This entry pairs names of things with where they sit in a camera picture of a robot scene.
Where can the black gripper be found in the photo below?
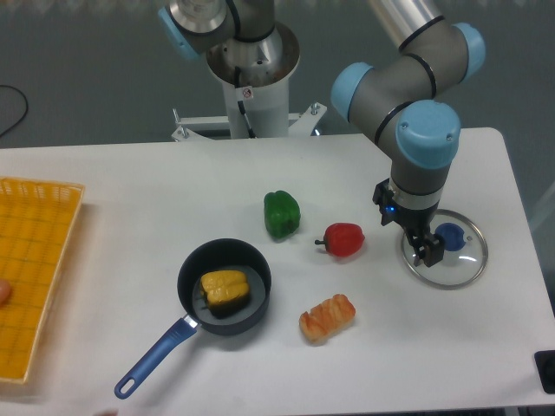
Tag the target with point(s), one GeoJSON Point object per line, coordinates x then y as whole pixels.
{"type": "Point", "coordinates": [414, 221]}

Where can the glass pot lid blue knob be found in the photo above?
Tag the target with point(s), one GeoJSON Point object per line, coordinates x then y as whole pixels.
{"type": "Point", "coordinates": [465, 255]}

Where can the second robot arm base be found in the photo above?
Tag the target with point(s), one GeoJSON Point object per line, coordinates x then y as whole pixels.
{"type": "Point", "coordinates": [193, 27]}

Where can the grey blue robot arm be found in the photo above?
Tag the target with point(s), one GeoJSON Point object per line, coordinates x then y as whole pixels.
{"type": "Point", "coordinates": [395, 107]}

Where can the person fingertip at left edge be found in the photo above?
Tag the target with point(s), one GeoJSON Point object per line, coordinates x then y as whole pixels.
{"type": "Point", "coordinates": [5, 291]}

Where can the red bell pepper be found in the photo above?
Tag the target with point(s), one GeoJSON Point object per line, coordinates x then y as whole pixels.
{"type": "Point", "coordinates": [342, 239]}

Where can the salmon sushi toy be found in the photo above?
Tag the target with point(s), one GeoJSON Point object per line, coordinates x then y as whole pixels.
{"type": "Point", "coordinates": [327, 318]}

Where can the green bell pepper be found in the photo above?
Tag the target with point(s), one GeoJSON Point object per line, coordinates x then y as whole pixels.
{"type": "Point", "coordinates": [282, 214]}

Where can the black device at table edge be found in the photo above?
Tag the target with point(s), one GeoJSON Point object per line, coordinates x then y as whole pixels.
{"type": "Point", "coordinates": [545, 363]}

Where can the yellow bell pepper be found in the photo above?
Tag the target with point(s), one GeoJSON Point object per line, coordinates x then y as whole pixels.
{"type": "Point", "coordinates": [224, 289]}

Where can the yellow woven basket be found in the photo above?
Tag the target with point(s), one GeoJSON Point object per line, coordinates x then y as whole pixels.
{"type": "Point", "coordinates": [37, 220]}

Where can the dark pot blue handle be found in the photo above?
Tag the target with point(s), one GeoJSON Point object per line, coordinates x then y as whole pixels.
{"type": "Point", "coordinates": [218, 254]}

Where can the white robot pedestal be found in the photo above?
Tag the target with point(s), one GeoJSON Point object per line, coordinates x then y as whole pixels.
{"type": "Point", "coordinates": [254, 77]}

